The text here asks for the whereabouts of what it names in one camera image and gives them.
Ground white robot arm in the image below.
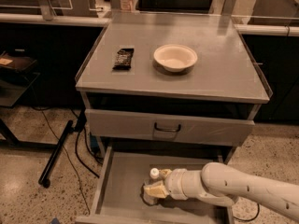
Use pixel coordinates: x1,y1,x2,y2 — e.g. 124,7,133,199
143,162,299,221

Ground black floor cable left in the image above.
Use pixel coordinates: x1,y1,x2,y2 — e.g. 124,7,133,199
31,105,104,215

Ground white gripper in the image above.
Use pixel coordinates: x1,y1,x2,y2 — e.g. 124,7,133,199
143,169,205,200

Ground black floor cable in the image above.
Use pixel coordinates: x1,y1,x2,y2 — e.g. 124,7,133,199
31,105,104,215
233,202,261,223

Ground white paper bowl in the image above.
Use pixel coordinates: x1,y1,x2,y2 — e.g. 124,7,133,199
153,44,198,73

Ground grey cabinet counter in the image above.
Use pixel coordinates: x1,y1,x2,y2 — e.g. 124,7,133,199
77,13,269,104

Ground black floor cable right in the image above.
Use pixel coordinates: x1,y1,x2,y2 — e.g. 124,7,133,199
233,202,261,223

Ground clear plastic water bottle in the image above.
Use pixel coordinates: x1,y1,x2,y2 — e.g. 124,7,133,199
143,168,160,205

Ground black stand leg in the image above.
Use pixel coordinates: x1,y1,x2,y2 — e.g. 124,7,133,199
38,120,73,189

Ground open grey middle drawer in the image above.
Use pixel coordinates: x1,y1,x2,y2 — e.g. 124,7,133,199
75,147,235,224

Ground grey top drawer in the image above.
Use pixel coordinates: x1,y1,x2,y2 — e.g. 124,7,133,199
85,109,254,146

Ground dark snack bar wrapper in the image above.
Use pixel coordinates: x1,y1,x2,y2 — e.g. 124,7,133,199
113,48,135,71

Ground dark side table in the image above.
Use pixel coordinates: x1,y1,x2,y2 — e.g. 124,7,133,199
0,50,39,107

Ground black drawer handle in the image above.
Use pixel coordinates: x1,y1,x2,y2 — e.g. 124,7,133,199
154,122,181,133

